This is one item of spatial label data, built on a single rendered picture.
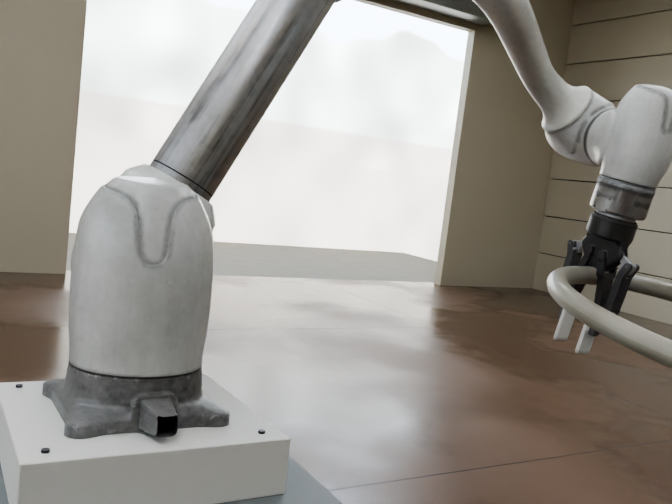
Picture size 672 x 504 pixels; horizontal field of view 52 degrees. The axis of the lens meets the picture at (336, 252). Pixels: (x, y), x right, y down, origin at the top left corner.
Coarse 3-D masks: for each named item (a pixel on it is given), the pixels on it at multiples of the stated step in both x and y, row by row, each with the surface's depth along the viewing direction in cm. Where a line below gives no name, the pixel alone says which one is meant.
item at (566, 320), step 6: (564, 312) 120; (564, 318) 120; (570, 318) 121; (558, 324) 120; (564, 324) 120; (570, 324) 121; (558, 330) 120; (564, 330) 121; (558, 336) 121; (564, 336) 121
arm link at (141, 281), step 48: (96, 192) 79; (144, 192) 77; (192, 192) 82; (96, 240) 75; (144, 240) 75; (192, 240) 78; (96, 288) 75; (144, 288) 75; (192, 288) 78; (96, 336) 75; (144, 336) 75; (192, 336) 79
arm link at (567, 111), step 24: (480, 0) 98; (504, 0) 98; (528, 0) 101; (504, 24) 101; (528, 24) 102; (528, 48) 107; (528, 72) 113; (552, 72) 116; (552, 96) 118; (576, 96) 119; (600, 96) 120; (552, 120) 121; (576, 120) 118; (552, 144) 127; (576, 144) 120
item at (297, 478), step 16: (0, 464) 78; (288, 464) 87; (0, 480) 74; (288, 480) 82; (304, 480) 83; (0, 496) 71; (272, 496) 78; (288, 496) 78; (304, 496) 79; (320, 496) 79
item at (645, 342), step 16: (560, 272) 104; (576, 272) 110; (592, 272) 114; (560, 288) 95; (640, 288) 118; (656, 288) 118; (560, 304) 94; (576, 304) 90; (592, 304) 89; (592, 320) 87; (608, 320) 85; (624, 320) 84; (608, 336) 85; (624, 336) 83; (640, 336) 82; (656, 336) 81; (640, 352) 82; (656, 352) 80
